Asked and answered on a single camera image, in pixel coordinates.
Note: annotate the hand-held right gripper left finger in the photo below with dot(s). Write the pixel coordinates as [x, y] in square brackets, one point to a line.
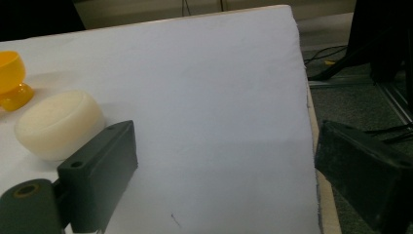
[97, 169]

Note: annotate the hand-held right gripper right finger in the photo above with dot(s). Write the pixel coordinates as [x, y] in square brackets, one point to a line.
[367, 169]

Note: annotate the cream round sponge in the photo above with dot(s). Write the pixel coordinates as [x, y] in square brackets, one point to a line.
[56, 123]

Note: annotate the black stand leg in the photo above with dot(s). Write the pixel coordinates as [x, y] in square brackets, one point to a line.
[344, 61]

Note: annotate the yellow plastic goblet cup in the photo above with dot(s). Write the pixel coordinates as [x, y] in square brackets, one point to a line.
[11, 79]

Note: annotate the metal floor rail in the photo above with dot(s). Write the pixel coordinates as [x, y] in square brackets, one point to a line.
[394, 97]

